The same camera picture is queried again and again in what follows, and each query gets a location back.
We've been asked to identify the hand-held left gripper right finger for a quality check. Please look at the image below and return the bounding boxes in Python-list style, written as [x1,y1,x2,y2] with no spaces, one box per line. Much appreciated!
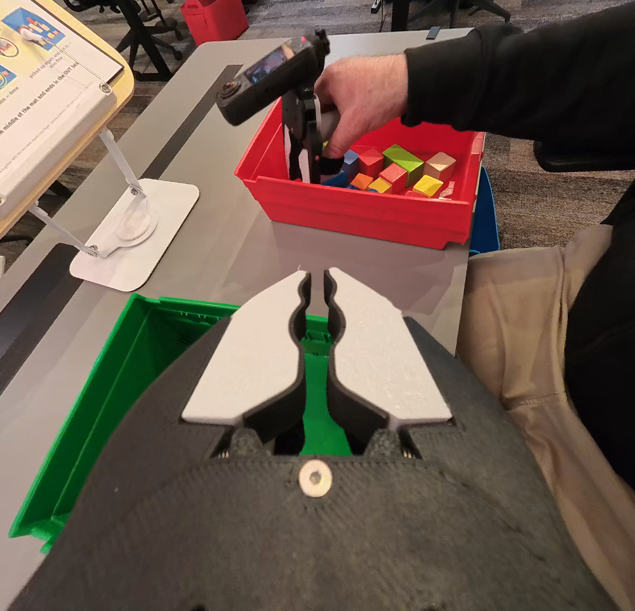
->
[324,268,453,448]

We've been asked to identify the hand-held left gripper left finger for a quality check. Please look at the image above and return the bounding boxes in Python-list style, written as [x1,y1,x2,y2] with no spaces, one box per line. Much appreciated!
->
[181,270,312,445]

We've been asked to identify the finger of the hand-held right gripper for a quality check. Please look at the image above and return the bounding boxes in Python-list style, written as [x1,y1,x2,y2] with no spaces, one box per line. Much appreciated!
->
[285,134,323,185]

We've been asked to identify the red plastic bin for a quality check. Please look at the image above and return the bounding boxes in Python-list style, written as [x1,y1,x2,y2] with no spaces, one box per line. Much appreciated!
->
[234,95,486,251]

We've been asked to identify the pile of coloured wooden blocks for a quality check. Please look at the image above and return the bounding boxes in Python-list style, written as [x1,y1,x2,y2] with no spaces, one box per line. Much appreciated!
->
[321,144,458,199]

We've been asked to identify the person's right forearm black sleeve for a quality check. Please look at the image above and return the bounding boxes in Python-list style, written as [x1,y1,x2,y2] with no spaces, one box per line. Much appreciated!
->
[402,1,635,148]

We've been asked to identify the person's right hand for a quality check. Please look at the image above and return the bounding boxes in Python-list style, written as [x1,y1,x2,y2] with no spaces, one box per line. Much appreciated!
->
[314,54,410,159]

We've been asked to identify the red fabric tote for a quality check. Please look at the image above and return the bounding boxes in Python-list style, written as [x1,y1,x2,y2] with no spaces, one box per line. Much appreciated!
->
[180,0,249,47]

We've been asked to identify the green plastic bin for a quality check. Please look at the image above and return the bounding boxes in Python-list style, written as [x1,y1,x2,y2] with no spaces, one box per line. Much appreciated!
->
[9,294,354,554]

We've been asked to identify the person's beige trousers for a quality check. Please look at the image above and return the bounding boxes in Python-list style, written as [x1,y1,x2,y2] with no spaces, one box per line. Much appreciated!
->
[456,224,635,611]

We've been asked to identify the white board stand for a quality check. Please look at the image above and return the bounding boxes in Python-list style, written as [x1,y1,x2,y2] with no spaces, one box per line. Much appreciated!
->
[27,127,200,293]

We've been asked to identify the blue plastic bin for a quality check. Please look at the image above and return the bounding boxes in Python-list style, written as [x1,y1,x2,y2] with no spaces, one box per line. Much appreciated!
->
[469,167,501,255]

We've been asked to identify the person's black top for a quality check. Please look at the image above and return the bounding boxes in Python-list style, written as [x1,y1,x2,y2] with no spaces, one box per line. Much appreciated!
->
[565,180,635,493]

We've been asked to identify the instruction sheet on white stand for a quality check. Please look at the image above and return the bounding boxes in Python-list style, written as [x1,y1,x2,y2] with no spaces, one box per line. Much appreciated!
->
[0,0,135,235]

